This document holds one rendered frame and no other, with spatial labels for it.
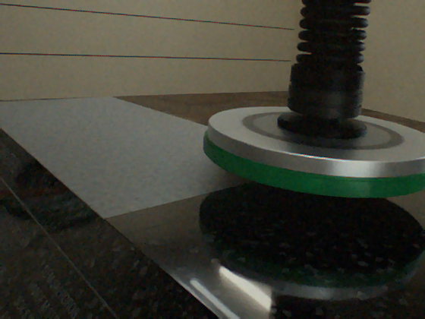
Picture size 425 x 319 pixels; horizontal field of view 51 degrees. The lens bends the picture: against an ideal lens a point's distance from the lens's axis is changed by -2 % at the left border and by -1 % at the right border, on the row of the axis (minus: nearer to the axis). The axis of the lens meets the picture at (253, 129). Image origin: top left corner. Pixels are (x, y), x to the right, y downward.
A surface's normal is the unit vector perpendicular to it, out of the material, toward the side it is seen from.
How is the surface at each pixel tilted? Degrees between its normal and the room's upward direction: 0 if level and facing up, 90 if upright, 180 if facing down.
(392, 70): 90
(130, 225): 0
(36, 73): 90
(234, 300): 0
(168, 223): 0
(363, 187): 90
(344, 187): 90
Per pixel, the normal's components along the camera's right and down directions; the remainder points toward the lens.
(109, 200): 0.08, -0.97
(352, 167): 0.04, 0.22
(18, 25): 0.63, 0.22
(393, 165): 0.36, 0.23
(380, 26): -0.77, 0.07
